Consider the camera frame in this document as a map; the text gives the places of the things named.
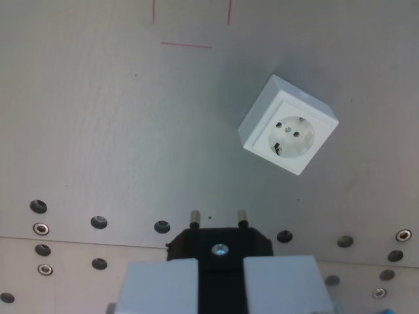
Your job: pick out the silver hex socket screw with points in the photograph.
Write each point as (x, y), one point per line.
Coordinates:
(403, 235)
(44, 269)
(41, 228)
(379, 292)

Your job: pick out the black two-pin power plug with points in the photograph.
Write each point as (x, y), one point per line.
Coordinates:
(221, 238)

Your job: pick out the white wall socket box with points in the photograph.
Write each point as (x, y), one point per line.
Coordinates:
(288, 131)

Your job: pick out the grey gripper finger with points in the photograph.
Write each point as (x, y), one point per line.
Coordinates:
(160, 288)
(281, 284)

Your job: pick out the blue plastic part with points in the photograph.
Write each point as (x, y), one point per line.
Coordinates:
(389, 311)

